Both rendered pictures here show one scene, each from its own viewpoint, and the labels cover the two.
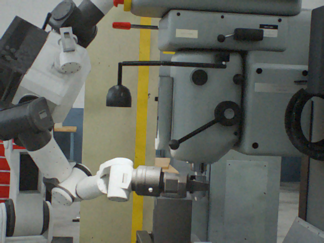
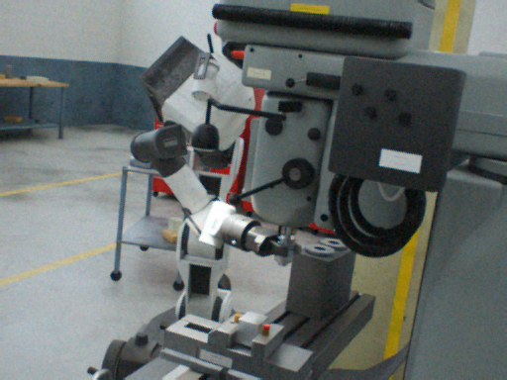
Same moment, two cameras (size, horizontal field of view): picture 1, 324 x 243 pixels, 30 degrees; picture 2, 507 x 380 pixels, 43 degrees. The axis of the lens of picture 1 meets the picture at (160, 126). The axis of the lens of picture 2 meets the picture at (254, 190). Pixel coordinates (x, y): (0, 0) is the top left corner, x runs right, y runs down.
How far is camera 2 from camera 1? 0.98 m
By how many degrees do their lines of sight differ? 33
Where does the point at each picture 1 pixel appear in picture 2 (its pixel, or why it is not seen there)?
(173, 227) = (305, 287)
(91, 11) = not seen: hidden behind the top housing
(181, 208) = (316, 269)
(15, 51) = (166, 74)
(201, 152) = (273, 213)
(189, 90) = (263, 140)
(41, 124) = (163, 152)
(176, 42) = (248, 82)
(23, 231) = (196, 252)
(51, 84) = (190, 112)
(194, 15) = (269, 52)
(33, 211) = not seen: hidden behind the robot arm
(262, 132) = not seen: hidden behind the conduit
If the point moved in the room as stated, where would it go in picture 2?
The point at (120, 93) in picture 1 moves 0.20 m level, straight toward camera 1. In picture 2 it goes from (200, 133) to (150, 137)
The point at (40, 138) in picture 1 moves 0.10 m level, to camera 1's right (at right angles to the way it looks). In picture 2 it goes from (166, 166) to (193, 172)
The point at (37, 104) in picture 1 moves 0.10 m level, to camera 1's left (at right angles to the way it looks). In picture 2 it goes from (164, 132) to (140, 126)
